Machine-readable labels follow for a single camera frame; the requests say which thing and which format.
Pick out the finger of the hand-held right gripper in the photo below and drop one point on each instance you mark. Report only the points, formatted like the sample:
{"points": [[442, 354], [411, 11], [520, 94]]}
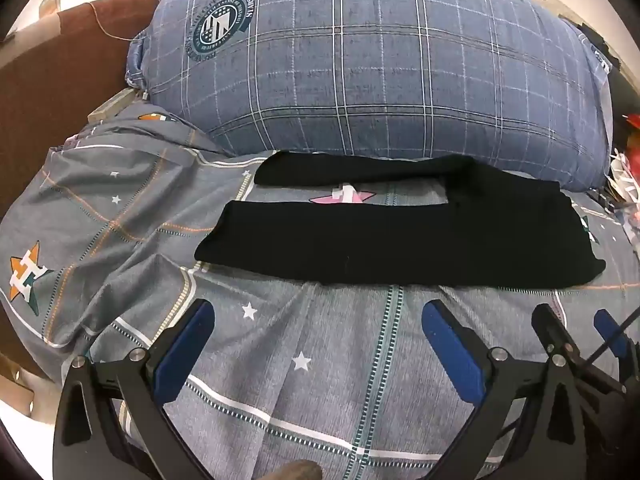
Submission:
{"points": [[550, 327], [611, 332]]}

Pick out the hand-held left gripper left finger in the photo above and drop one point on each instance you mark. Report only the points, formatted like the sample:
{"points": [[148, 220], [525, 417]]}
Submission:
{"points": [[184, 352]]}

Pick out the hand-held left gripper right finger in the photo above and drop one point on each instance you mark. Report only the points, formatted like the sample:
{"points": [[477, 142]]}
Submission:
{"points": [[452, 347]]}

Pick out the black pants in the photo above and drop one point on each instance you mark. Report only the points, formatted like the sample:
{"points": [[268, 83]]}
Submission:
{"points": [[400, 240]]}

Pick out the grey star-print bed sheet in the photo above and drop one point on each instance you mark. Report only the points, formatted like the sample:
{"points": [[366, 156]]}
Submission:
{"points": [[300, 360]]}

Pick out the white paper scraps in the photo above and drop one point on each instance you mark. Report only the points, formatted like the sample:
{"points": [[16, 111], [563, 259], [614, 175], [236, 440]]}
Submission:
{"points": [[624, 175]]}

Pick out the red packet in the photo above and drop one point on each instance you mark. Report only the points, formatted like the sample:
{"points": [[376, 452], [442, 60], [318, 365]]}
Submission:
{"points": [[634, 127]]}

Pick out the dark cloth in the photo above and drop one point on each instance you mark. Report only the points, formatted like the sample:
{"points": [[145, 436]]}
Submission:
{"points": [[597, 42]]}

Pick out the blue plaid pillow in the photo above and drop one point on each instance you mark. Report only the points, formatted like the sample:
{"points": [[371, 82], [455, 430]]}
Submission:
{"points": [[375, 60]]}

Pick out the brown headboard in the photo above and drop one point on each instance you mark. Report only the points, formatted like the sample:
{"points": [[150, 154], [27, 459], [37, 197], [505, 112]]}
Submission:
{"points": [[60, 70]]}

